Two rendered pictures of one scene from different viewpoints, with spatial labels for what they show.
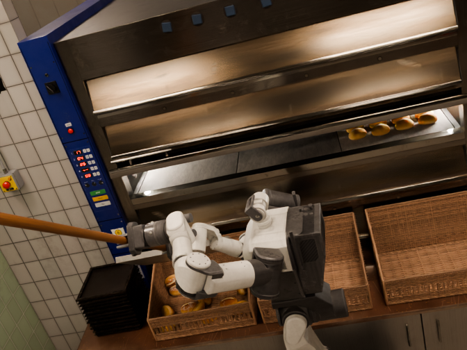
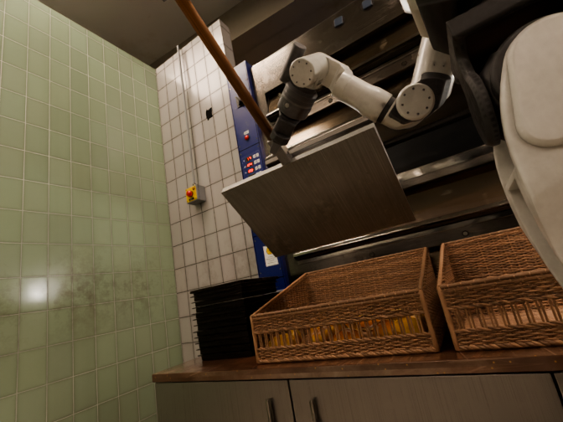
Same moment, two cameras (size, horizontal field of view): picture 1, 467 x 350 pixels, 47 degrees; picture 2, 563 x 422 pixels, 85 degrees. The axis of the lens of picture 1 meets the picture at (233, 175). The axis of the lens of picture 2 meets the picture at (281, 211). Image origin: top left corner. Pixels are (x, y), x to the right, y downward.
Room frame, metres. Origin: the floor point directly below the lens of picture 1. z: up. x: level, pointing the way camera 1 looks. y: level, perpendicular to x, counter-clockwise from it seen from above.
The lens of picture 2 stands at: (1.25, 0.14, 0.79)
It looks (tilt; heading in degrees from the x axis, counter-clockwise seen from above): 15 degrees up; 18
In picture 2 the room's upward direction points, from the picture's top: 11 degrees counter-clockwise
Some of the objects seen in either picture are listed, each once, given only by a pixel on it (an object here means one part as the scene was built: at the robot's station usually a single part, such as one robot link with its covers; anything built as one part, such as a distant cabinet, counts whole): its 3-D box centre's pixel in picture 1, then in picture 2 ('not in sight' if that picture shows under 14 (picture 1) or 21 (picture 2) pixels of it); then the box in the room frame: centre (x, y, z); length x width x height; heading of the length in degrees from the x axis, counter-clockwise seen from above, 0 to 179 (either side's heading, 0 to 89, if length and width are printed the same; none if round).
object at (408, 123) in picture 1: (383, 107); not in sight; (2.87, -0.95, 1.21); 0.61 x 0.48 x 0.06; 169
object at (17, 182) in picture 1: (10, 180); (195, 194); (2.80, 1.19, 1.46); 0.10 x 0.07 x 0.10; 79
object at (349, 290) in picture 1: (310, 265); (559, 266); (2.29, -0.25, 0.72); 0.56 x 0.49 x 0.28; 78
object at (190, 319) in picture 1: (202, 283); (349, 299); (2.40, 0.33, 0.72); 0.56 x 0.49 x 0.28; 80
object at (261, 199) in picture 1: (260, 209); not in sight; (1.71, -0.06, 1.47); 0.10 x 0.07 x 0.09; 165
